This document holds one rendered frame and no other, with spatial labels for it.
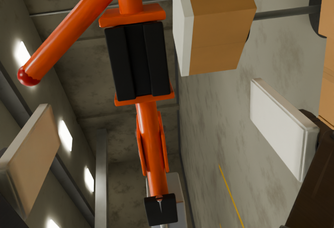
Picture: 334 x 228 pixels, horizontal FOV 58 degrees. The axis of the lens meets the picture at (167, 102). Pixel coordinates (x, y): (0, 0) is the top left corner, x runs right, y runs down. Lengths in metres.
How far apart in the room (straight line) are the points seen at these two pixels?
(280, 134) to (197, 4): 1.59
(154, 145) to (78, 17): 0.15
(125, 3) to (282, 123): 0.18
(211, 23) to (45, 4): 9.36
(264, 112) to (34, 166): 0.13
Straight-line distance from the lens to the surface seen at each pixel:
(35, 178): 0.17
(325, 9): 0.58
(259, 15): 2.14
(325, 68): 1.37
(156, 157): 0.34
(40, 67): 0.33
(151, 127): 0.32
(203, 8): 1.72
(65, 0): 10.66
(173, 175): 0.42
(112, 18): 0.27
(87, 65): 12.21
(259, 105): 0.19
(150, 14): 0.27
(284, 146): 0.17
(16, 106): 8.25
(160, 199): 0.33
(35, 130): 0.18
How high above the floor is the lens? 1.25
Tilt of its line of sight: 3 degrees down
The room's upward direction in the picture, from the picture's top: 98 degrees counter-clockwise
